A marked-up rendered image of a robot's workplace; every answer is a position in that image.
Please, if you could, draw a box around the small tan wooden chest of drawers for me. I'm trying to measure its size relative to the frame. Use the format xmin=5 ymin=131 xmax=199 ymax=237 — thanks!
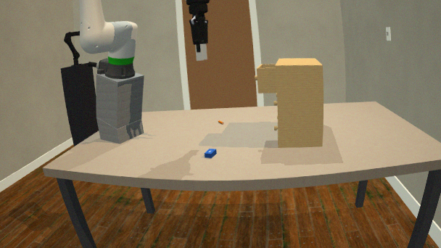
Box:
xmin=275 ymin=58 xmax=323 ymax=148

